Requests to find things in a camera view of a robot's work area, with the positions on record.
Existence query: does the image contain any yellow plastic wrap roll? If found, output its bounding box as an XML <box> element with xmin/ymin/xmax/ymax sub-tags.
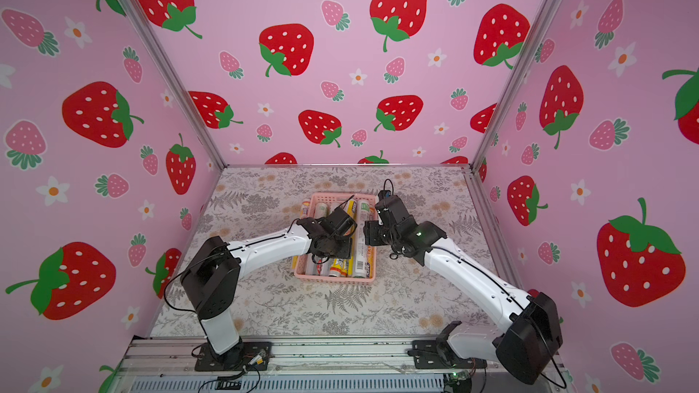
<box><xmin>329</xmin><ymin>199</ymin><xmax>357</xmax><ymax>278</ymax></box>
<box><xmin>345</xmin><ymin>198</ymin><xmax>357</xmax><ymax>278</ymax></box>
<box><xmin>300</xmin><ymin>199</ymin><xmax>311</xmax><ymax>218</ymax></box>

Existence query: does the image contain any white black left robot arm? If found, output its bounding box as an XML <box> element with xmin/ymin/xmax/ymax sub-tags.
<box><xmin>179</xmin><ymin>207</ymin><xmax>357</xmax><ymax>366</ymax></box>

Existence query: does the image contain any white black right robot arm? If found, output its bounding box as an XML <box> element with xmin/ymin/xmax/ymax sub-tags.
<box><xmin>363</xmin><ymin>190</ymin><xmax>562</xmax><ymax>385</ymax></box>

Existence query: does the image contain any pink plastic basket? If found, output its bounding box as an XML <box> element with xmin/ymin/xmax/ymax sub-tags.
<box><xmin>293</xmin><ymin>192</ymin><xmax>377</xmax><ymax>285</ymax></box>

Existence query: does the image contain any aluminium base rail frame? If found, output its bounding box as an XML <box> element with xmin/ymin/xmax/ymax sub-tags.
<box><xmin>102</xmin><ymin>336</ymin><xmax>575</xmax><ymax>392</ymax></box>

